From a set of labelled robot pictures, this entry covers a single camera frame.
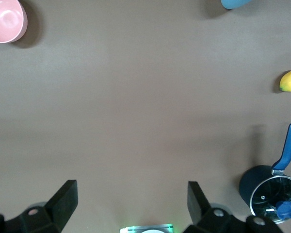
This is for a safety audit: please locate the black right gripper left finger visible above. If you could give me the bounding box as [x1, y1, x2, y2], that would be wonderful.
[0, 180, 79, 233]

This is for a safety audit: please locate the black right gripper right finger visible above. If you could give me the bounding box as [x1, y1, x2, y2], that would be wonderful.
[184, 181, 282, 233]

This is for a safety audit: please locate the dark blue saucepan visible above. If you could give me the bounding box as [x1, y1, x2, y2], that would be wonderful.
[239, 122, 291, 224]

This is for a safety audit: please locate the pink bowl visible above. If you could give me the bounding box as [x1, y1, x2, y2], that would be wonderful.
[0, 0, 29, 44]

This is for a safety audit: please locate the empty blue plastic cup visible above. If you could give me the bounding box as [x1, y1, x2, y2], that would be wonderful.
[220, 0, 253, 10]

